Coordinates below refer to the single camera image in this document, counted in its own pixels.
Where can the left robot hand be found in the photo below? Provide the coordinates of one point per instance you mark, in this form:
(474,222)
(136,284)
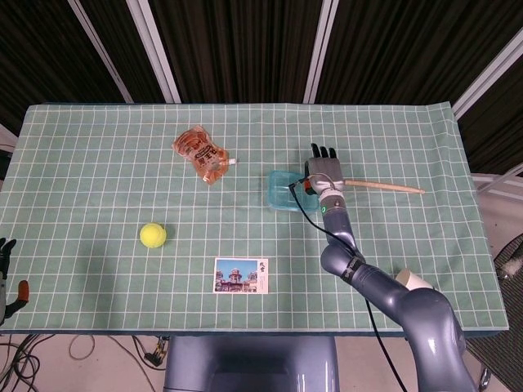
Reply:
(3,294)

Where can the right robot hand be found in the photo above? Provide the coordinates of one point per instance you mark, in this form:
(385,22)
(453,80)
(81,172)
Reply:
(327,171)

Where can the blue translucent plastic lid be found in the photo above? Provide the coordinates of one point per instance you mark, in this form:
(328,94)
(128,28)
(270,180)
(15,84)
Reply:
(282,190)

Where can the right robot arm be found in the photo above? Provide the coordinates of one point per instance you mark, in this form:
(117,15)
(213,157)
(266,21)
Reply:
(429,326)

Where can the clear plastic container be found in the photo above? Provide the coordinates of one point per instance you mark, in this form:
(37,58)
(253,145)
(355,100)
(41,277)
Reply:
(306,213)

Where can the wooden stick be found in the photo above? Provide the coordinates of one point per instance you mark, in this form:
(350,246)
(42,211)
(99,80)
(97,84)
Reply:
(384,186)

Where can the orange sauce pouch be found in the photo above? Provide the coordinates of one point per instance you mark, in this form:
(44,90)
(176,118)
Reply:
(202,155)

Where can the white paper cup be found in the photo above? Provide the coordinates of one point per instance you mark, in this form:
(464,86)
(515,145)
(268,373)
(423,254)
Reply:
(410,279)

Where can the palace photo postcard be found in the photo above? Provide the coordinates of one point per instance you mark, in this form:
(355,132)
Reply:
(239,276)

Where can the yellow tennis ball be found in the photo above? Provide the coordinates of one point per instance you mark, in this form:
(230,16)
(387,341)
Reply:
(153,235)

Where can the black power plug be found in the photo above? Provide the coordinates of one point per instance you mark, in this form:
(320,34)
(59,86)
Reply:
(153,358)

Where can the green checked tablecloth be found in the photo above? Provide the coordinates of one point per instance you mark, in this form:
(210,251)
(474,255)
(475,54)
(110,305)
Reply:
(102,163)

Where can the blue-grey robot torso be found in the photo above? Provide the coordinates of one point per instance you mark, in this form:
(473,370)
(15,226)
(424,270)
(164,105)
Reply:
(245,355)

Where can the white aluminium frame post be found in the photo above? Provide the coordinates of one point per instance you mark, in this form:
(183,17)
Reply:
(490,75)
(102,53)
(320,53)
(156,53)

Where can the white frame bar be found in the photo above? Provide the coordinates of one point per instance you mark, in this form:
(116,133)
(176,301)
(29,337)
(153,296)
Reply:
(500,176)
(6,136)

